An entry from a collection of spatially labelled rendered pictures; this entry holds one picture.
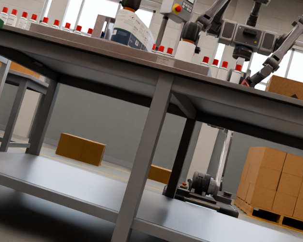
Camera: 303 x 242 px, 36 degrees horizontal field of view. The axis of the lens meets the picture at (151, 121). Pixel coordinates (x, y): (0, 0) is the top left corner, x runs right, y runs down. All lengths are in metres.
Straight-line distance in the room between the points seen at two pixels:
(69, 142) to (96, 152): 0.42
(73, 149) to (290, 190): 2.99
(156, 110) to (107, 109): 6.43
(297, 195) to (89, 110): 3.99
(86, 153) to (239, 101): 4.98
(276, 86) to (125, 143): 5.58
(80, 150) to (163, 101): 4.89
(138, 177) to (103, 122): 6.44
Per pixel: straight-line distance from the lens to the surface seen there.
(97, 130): 8.24
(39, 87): 4.29
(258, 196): 5.98
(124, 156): 8.16
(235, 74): 2.63
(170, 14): 2.79
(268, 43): 3.41
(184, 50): 2.36
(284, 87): 2.84
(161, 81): 1.83
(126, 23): 2.12
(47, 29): 2.07
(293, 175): 6.07
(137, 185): 1.82
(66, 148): 6.68
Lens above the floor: 0.52
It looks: 3 degrees up
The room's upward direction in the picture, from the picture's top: 16 degrees clockwise
